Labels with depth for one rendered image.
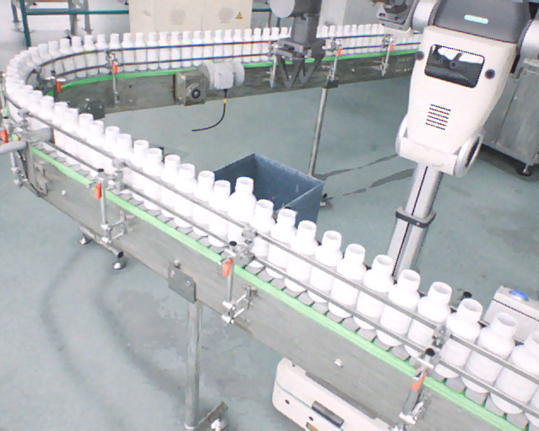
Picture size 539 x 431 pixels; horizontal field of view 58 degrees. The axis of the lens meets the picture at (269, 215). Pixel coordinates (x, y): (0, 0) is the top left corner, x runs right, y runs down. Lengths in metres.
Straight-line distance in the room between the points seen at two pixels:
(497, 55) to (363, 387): 0.87
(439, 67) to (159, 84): 1.49
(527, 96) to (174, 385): 3.59
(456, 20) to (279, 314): 0.91
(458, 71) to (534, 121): 3.22
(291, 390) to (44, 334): 1.15
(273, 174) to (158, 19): 3.36
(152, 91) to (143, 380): 1.34
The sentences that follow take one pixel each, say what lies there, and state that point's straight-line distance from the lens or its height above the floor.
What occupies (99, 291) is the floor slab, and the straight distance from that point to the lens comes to 2.65.
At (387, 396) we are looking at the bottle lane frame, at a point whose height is 0.90.
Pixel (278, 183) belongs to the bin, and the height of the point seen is 0.87.
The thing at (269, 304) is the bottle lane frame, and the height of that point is 0.95.
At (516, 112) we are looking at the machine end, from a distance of 4.68.
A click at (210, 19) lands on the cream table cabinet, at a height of 0.72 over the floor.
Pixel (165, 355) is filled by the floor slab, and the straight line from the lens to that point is 2.31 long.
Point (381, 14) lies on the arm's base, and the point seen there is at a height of 1.50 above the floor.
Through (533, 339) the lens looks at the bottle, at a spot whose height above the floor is 1.15.
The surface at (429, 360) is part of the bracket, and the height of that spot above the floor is 1.10.
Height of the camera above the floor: 1.73
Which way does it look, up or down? 32 degrees down
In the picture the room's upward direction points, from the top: 7 degrees clockwise
